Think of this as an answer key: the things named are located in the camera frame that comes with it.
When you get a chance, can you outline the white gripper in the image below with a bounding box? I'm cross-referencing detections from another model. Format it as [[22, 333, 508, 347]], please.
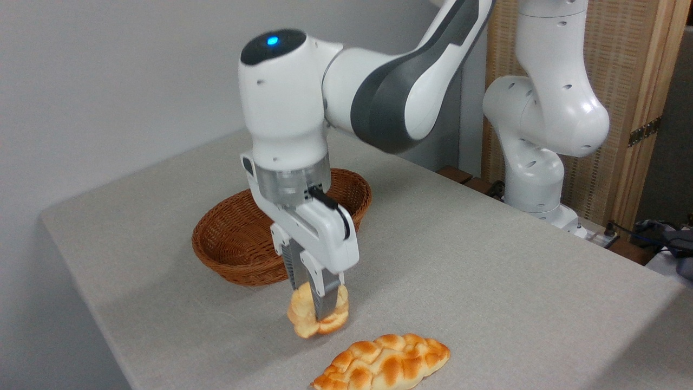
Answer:
[[250, 184, 360, 322]]

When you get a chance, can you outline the round bread roll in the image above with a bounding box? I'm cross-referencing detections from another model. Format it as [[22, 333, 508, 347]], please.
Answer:
[[286, 281, 350, 339]]

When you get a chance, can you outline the brown wicker basket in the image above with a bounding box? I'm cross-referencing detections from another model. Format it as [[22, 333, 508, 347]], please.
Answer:
[[192, 167, 372, 287]]

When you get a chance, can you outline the braided bread loaf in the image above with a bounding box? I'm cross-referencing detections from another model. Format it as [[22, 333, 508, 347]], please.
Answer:
[[310, 333, 451, 390]]

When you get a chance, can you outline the wooden screen foot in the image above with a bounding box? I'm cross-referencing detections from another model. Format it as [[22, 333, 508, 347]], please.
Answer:
[[437, 166, 505, 199]]

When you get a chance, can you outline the metal screen hinge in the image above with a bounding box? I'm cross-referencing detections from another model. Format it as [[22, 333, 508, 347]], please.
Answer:
[[627, 116, 662, 148]]

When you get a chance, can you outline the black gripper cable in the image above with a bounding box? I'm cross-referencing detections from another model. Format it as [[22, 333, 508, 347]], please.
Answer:
[[307, 186, 351, 241]]

